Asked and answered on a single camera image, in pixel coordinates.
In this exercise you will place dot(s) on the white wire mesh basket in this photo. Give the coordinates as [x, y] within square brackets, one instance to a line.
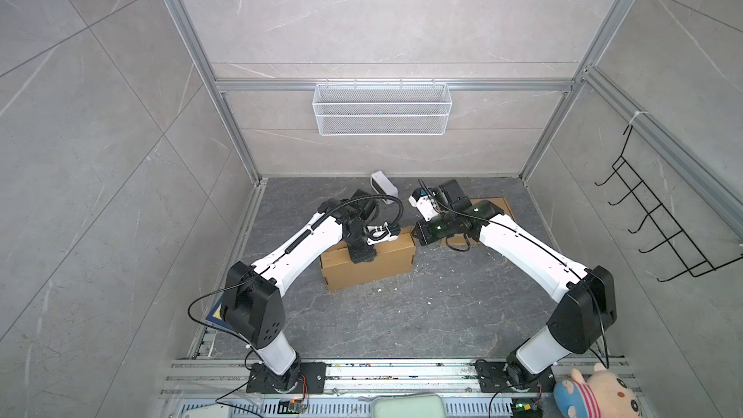
[376, 109]

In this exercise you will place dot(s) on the blue book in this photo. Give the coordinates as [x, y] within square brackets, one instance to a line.
[214, 317]

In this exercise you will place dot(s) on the black wire hook rack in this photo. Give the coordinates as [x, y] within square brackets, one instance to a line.
[659, 217]

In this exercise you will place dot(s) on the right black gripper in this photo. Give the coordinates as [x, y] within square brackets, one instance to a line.
[423, 233]

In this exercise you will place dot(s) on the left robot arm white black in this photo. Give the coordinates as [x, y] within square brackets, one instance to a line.
[252, 303]

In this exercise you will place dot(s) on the pale green box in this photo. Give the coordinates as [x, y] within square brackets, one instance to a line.
[414, 406]

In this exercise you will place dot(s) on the cardboard box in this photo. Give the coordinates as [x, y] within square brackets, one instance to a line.
[465, 219]

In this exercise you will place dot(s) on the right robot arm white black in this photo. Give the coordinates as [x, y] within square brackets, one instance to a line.
[584, 297]

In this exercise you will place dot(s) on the white digital clock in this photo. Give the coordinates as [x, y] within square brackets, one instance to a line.
[382, 184]

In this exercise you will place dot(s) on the pink plush pig toy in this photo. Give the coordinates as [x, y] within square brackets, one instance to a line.
[603, 394]

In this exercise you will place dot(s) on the cardboard sheet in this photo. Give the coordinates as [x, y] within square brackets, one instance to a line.
[393, 258]

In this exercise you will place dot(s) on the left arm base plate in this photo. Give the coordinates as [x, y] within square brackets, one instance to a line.
[301, 377]

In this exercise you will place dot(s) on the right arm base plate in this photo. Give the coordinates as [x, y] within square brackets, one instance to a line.
[505, 377]

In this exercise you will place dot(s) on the aluminium rail base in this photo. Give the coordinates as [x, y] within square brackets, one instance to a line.
[348, 388]

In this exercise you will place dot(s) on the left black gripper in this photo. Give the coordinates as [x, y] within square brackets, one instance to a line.
[361, 255]

